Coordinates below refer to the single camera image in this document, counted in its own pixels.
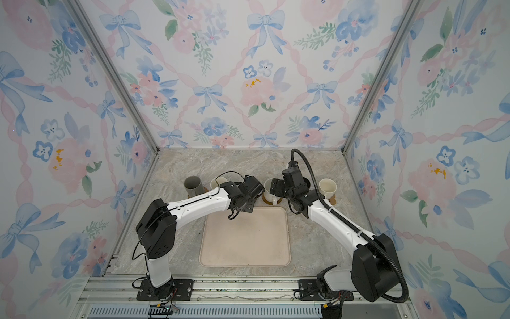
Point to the cream mug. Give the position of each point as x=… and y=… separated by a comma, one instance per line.
x=327, y=187

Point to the black mug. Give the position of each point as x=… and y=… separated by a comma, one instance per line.
x=308, y=183

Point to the beige serving tray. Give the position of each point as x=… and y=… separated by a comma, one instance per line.
x=257, y=239

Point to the grey mug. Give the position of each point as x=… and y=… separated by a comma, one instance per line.
x=193, y=186

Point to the right aluminium corner post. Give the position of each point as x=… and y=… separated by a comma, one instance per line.
x=381, y=74

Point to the left aluminium corner post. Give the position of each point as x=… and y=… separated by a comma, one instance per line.
x=77, y=11

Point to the white mug blue handle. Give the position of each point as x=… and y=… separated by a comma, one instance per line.
x=216, y=182

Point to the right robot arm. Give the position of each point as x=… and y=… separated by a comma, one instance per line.
x=375, y=271

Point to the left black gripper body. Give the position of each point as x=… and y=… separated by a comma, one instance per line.
x=250, y=207

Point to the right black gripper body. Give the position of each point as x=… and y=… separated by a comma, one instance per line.
x=279, y=185

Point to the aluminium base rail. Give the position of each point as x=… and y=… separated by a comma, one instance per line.
x=115, y=296

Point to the brown paw shaped coaster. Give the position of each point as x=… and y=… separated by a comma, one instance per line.
x=332, y=199

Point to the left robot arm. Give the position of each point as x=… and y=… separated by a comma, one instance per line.
x=157, y=228

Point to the aluminium corner post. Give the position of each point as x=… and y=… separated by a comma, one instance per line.
x=77, y=11
x=381, y=74

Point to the plain brown wooden coaster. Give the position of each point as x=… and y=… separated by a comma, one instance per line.
x=271, y=199

